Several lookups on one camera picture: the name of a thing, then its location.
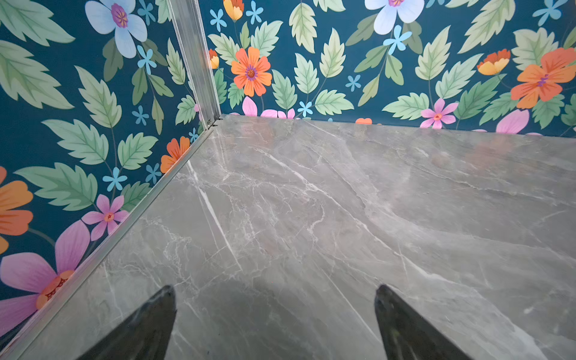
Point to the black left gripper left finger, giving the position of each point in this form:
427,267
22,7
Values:
145,334

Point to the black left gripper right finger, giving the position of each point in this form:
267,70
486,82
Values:
406,334

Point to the aluminium frame corner post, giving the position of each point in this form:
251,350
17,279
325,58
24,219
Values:
189,29

